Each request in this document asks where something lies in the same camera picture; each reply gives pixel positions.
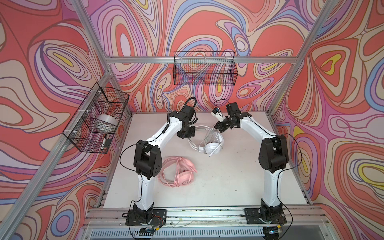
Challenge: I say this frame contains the pink headphones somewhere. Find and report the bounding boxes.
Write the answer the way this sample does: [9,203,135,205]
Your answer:
[157,156,198,188]

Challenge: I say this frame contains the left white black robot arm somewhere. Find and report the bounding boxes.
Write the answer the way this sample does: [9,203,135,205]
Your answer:
[129,97,198,224]

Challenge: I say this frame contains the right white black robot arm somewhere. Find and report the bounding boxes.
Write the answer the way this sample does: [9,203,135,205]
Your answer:
[212,103,289,224]

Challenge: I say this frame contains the grey tape roll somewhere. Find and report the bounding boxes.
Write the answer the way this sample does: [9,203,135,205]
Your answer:
[95,114,118,134]

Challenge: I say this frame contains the black white marker pen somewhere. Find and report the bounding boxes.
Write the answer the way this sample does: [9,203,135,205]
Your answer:
[101,134,107,151]

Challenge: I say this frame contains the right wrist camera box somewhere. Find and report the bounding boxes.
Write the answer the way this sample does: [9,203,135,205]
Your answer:
[211,108,226,123]

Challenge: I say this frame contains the rear black wire basket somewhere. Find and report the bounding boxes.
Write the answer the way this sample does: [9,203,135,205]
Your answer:
[173,50,238,86]

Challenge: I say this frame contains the black wire basket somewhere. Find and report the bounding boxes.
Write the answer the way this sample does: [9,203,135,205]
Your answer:
[63,83,130,154]
[173,50,238,86]

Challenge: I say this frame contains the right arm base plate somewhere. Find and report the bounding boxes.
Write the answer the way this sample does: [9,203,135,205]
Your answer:
[244,208,287,225]

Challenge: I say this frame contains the left black wire basket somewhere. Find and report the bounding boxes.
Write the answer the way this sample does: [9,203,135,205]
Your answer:
[63,83,130,154]

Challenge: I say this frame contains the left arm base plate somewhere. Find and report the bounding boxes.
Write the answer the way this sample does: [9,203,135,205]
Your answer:
[122,209,167,227]

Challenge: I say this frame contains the aluminium front rail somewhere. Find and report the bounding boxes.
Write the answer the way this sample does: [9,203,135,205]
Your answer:
[83,205,331,228]

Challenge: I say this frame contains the white perforated cable duct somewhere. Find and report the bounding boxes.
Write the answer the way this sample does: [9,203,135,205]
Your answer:
[84,227,265,240]

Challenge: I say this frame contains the aluminium cage frame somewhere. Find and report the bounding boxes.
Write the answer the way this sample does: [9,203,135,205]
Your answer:
[1,1,328,240]

